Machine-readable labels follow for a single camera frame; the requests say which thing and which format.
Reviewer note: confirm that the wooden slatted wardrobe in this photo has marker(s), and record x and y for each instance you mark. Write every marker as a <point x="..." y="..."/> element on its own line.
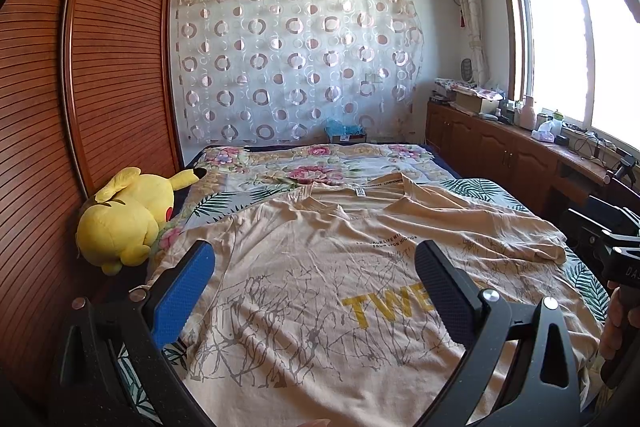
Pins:
<point x="85" y="91"/>

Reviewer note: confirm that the blue tissue box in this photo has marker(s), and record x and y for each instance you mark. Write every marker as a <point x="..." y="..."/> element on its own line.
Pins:
<point x="339" y="133"/>

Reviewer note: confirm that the person's right hand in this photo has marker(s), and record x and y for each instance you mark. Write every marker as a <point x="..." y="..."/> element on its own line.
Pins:
<point x="617" y="317"/>

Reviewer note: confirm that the white plastic bag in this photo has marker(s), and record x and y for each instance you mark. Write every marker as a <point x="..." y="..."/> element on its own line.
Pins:
<point x="548" y="131"/>

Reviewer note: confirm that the pink bottle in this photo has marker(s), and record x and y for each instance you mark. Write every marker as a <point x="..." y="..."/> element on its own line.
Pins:
<point x="527" y="117"/>

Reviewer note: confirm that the cardboard box on cabinet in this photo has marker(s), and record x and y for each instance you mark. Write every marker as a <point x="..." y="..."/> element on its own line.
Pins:
<point x="475" y="101"/>

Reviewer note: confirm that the wooden side cabinet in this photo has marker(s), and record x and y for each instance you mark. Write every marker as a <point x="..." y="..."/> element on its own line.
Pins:
<point x="545" y="178"/>

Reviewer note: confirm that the palm leaf print sheet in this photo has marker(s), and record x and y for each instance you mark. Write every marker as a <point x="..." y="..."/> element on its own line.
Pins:
<point x="500" y="216"/>

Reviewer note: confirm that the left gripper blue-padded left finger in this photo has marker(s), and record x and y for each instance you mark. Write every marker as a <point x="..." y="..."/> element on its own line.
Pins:
<point x="92" y="391"/>

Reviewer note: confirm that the beige printed t-shirt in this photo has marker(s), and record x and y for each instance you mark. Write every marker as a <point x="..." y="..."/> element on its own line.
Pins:
<point x="380" y="286"/>

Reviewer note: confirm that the bright window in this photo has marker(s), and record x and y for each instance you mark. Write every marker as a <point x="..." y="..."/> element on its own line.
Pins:
<point x="575" y="57"/>

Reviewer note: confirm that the floral bed blanket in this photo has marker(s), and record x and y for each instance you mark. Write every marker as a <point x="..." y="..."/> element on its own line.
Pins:
<point x="238" y="177"/>

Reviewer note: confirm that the yellow Pikachu plush toy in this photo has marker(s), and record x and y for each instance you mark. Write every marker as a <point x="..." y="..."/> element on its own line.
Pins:
<point x="120" y="224"/>

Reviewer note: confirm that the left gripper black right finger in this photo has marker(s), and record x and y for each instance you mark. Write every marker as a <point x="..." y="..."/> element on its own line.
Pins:
<point x="541" y="388"/>

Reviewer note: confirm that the white window drape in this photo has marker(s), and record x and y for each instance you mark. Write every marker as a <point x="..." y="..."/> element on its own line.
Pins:
<point x="472" y="13"/>

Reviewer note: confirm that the circle pattern sheer curtain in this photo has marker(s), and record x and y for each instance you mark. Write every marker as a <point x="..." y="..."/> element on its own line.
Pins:
<point x="265" y="72"/>

